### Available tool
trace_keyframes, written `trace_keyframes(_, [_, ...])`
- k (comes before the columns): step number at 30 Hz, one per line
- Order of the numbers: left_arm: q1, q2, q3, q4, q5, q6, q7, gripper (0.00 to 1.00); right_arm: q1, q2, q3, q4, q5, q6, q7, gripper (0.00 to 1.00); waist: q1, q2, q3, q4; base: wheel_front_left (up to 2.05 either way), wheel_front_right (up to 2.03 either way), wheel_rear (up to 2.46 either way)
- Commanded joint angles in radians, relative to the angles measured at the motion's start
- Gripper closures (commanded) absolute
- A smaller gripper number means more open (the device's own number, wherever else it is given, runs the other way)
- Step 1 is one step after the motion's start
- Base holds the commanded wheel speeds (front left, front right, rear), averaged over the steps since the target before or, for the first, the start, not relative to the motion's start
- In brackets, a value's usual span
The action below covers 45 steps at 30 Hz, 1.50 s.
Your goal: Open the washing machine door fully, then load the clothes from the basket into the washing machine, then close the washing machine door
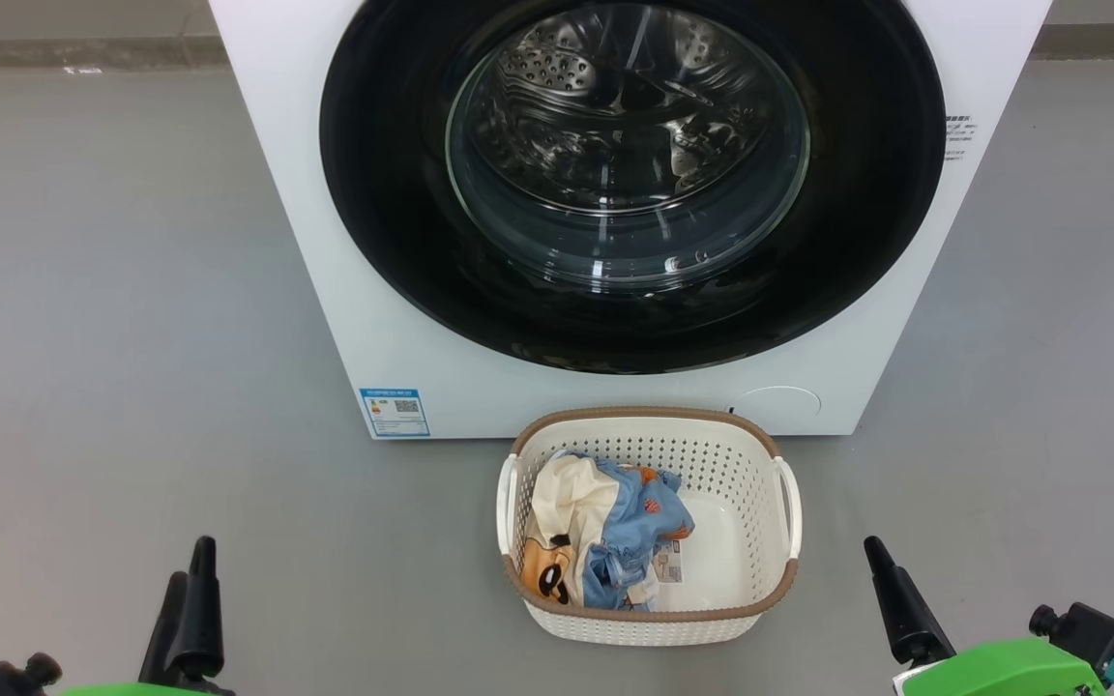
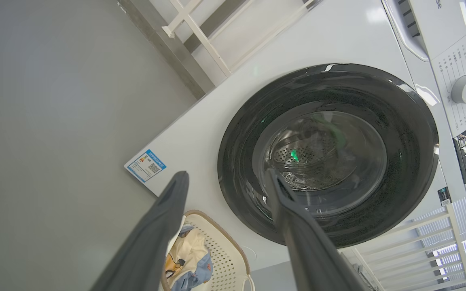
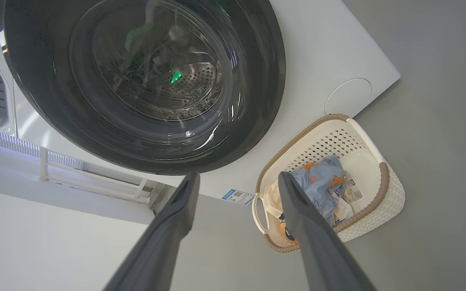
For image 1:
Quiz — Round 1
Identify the cream cartoon print garment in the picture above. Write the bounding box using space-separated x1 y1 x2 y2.
518 454 622 608

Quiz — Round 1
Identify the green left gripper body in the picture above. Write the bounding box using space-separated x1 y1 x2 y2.
59 679 234 696

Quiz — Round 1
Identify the round white filter cover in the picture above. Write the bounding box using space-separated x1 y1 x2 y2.
731 387 822 433

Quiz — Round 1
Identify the white washing machine body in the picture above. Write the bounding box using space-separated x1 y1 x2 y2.
209 0 1053 441

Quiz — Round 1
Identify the blue denim garment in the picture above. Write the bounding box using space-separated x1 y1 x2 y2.
557 449 695 612

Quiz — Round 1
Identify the black rimmed glass washer door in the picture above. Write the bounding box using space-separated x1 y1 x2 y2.
319 0 948 375

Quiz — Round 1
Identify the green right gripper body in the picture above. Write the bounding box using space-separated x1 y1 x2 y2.
894 638 1109 696

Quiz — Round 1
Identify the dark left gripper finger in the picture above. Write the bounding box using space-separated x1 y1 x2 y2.
138 572 189 685
175 536 226 678

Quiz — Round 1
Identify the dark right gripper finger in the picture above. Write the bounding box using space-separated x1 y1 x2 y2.
864 536 956 666

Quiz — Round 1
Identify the blue energy label sticker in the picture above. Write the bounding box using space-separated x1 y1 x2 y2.
359 389 431 439

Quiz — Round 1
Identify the cream perforated laundry basket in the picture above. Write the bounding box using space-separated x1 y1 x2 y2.
496 407 803 647

